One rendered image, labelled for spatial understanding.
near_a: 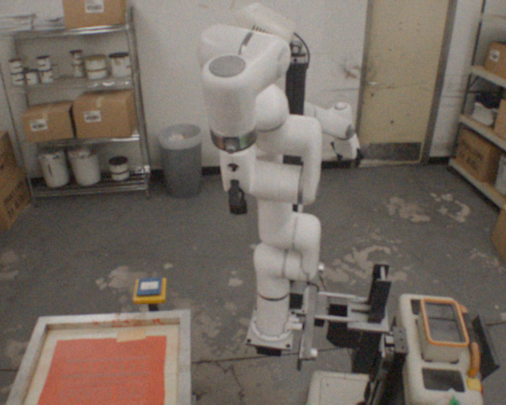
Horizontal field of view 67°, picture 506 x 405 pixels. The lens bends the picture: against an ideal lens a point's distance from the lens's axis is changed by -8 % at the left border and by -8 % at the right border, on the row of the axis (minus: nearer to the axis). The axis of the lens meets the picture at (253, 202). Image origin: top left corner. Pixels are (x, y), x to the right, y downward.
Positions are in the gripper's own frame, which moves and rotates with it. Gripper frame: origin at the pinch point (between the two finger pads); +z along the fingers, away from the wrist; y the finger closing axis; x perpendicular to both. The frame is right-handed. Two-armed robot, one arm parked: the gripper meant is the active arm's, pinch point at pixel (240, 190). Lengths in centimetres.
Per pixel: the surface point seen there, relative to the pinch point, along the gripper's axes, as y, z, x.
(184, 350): -13, 75, 23
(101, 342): -11, 80, 55
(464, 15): 358, 165, -208
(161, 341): -9, 81, 33
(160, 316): 1, 82, 35
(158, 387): -26, 73, 30
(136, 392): -28, 72, 37
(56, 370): -23, 73, 67
